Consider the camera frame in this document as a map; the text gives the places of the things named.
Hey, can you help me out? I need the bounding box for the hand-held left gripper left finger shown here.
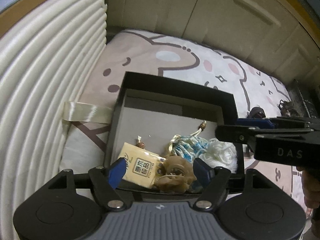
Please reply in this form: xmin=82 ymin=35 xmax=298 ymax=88
xmin=47 ymin=157 xmax=128 ymax=212

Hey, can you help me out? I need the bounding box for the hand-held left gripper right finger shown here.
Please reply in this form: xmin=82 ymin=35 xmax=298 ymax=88
xmin=192 ymin=157 xmax=272 ymax=209

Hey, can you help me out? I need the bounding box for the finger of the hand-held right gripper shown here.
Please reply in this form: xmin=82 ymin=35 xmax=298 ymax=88
xmin=235 ymin=116 xmax=320 ymax=129
xmin=215 ymin=125 xmax=313 ymax=144

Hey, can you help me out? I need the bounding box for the yellow headlamp with black strap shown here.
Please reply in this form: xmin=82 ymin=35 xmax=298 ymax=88
xmin=246 ymin=107 xmax=267 ymax=119

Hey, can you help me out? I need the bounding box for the beige tissue packet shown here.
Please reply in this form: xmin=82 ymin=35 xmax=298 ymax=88
xmin=120 ymin=142 xmax=167 ymax=189

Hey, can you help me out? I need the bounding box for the white yarn ball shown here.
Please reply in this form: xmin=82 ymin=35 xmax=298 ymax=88
xmin=200 ymin=138 xmax=238 ymax=174

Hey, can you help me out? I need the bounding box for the tan fabric flower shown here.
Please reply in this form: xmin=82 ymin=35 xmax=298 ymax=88
xmin=154 ymin=155 xmax=198 ymax=193

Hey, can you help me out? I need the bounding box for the blue floral drawstring pouch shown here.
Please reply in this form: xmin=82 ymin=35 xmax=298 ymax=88
xmin=166 ymin=120 xmax=209 ymax=164

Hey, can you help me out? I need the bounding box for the brown knitted scrunchie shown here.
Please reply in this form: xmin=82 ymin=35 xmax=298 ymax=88
xmin=278 ymin=99 xmax=300 ymax=117

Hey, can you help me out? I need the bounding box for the black cardboard box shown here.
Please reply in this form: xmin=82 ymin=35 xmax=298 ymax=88
xmin=104 ymin=71 xmax=245 ymax=194

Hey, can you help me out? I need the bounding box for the person's right hand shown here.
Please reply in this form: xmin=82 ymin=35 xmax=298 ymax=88
xmin=302 ymin=167 xmax=320 ymax=209

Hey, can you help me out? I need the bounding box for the black wrapped bench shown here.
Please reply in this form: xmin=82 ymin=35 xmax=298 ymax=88
xmin=291 ymin=79 xmax=320 ymax=118

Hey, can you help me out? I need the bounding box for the cream satin ribbon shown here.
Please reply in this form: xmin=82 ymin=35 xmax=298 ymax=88
xmin=62 ymin=101 xmax=113 ymax=128

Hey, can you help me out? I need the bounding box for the bear printed blanket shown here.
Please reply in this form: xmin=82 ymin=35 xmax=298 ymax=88
xmin=60 ymin=29 xmax=313 ymax=230

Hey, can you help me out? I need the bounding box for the white ribbed suitcase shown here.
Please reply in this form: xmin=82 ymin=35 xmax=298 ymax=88
xmin=0 ymin=0 xmax=108 ymax=240

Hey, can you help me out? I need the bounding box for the cream cabinet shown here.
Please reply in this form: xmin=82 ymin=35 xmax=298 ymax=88
xmin=105 ymin=0 xmax=320 ymax=90

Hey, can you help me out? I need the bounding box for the grey countertop with wooden edge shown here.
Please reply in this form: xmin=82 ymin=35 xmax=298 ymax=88
xmin=280 ymin=0 xmax=320 ymax=63

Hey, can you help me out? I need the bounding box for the brown cardboard carton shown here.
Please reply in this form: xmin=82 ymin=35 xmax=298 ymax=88
xmin=0 ymin=0 xmax=59 ymax=39

